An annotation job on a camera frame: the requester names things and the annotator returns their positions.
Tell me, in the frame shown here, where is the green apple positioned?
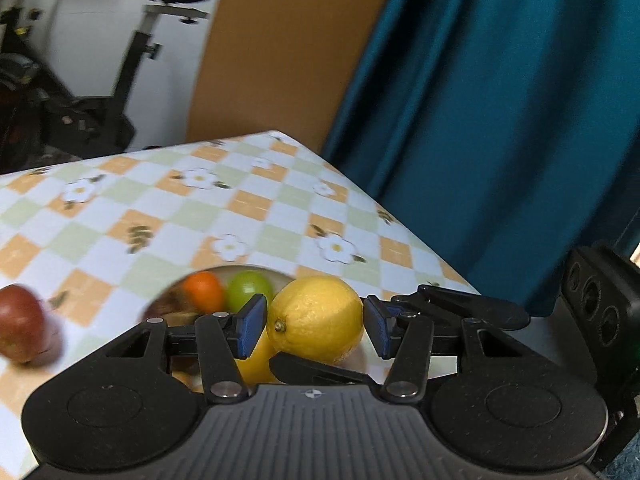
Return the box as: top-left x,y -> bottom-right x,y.
226,270 -> 275,313

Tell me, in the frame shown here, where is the teal curtain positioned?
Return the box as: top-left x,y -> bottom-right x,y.
320,0 -> 640,318

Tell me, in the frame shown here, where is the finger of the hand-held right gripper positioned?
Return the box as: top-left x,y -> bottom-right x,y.
269,351 -> 383,386
390,284 -> 531,331

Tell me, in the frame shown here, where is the dark purple mangosteen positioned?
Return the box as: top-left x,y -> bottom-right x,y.
145,292 -> 201,326

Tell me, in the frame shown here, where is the yellow lemon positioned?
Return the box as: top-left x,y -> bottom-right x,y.
266,275 -> 365,366
235,332 -> 281,386

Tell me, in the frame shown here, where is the black exercise bike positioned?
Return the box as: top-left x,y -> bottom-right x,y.
0,0 -> 217,173

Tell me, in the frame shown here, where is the white plate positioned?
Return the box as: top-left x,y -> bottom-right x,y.
140,264 -> 401,396

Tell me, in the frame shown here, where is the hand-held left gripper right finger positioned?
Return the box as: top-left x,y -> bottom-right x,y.
362,295 -> 533,403

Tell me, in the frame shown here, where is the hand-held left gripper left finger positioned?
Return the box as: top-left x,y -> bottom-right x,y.
102,294 -> 268,405

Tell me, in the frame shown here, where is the wooden board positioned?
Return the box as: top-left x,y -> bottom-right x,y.
186,0 -> 403,153

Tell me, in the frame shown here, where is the red apple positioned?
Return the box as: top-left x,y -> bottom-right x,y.
0,284 -> 63,365

